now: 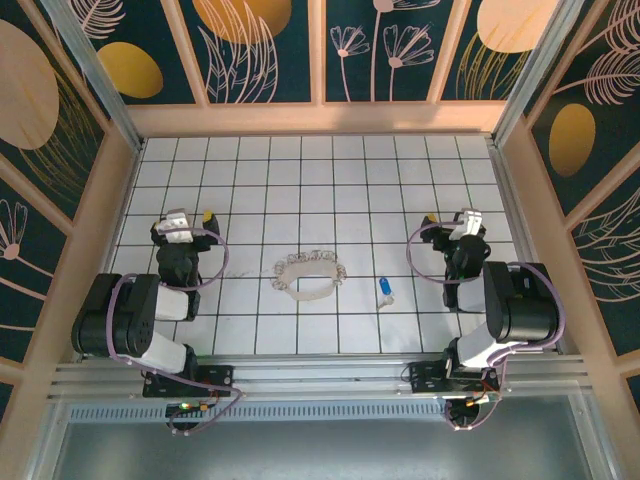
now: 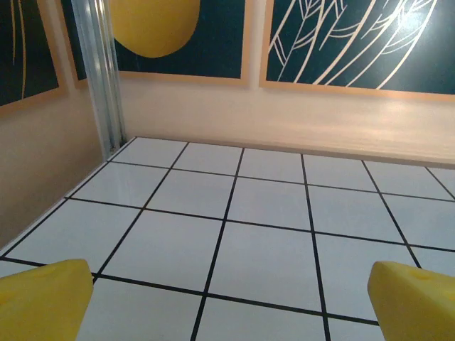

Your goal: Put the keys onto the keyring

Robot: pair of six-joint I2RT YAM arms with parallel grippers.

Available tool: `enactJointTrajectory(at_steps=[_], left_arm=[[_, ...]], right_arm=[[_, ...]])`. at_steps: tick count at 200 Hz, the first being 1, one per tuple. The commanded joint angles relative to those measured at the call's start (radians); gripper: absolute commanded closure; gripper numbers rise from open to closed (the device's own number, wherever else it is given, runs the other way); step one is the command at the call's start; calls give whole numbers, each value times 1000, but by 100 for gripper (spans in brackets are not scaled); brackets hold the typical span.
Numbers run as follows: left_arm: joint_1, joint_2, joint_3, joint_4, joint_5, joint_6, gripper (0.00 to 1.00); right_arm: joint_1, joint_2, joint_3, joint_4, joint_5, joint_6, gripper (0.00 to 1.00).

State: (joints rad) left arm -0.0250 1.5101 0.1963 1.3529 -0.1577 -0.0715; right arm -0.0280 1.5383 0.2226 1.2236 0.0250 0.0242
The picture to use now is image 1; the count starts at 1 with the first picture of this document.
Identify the small blue and white tube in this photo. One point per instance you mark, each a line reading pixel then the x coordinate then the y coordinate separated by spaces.
pixel 384 286

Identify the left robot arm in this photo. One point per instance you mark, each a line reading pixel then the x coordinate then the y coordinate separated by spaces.
pixel 130 320

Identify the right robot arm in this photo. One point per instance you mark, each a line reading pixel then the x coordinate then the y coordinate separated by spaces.
pixel 520 310

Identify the small controller board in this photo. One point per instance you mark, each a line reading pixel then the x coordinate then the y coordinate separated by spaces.
pixel 190 407
pixel 482 398

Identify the grey metal sheet panel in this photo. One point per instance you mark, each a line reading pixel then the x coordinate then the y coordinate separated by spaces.
pixel 320 450

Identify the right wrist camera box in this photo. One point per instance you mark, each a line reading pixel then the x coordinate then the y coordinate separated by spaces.
pixel 467 222

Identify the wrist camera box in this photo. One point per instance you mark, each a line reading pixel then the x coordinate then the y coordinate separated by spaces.
pixel 467 222
pixel 175 227

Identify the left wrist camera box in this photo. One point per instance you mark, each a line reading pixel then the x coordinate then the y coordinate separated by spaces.
pixel 175 227

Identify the aluminium side rail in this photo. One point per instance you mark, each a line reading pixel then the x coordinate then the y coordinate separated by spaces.
pixel 505 200

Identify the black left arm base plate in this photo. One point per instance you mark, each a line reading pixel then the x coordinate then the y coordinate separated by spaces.
pixel 215 376

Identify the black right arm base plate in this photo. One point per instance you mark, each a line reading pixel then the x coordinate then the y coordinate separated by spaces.
pixel 425 380

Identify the aluminium corner post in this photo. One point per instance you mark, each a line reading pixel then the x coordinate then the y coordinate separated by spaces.
pixel 96 75
pixel 532 75

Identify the aluminium extrusion rail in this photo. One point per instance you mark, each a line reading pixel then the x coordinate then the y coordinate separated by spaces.
pixel 320 372

